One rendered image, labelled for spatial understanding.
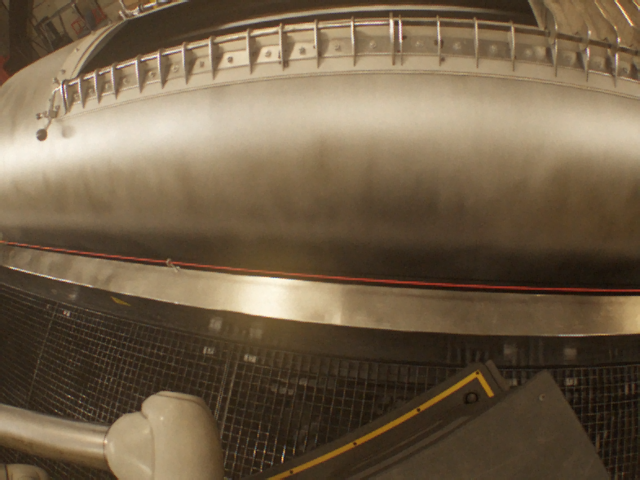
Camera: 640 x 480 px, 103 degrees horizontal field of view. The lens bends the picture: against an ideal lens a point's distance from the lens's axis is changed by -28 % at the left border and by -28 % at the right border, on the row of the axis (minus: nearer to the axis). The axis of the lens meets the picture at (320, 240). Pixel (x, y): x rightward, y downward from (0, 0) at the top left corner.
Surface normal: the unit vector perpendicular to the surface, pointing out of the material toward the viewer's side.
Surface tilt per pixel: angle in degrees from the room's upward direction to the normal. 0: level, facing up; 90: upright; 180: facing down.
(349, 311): 0
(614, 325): 0
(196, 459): 47
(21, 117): 30
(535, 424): 0
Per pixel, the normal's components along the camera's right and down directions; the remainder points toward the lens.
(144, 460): 0.00, -0.50
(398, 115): -0.25, 0.25
